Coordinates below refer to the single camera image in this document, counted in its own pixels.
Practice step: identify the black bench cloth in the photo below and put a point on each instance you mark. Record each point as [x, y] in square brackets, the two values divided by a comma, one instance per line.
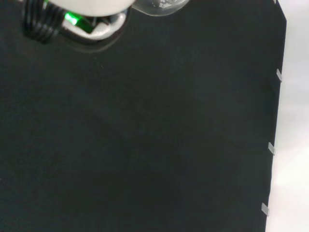
[144, 133]

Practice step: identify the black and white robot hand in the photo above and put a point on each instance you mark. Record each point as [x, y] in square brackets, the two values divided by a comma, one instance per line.
[96, 7]

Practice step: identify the grey tape piece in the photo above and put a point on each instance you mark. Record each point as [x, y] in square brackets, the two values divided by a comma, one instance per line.
[265, 209]
[271, 148]
[279, 75]

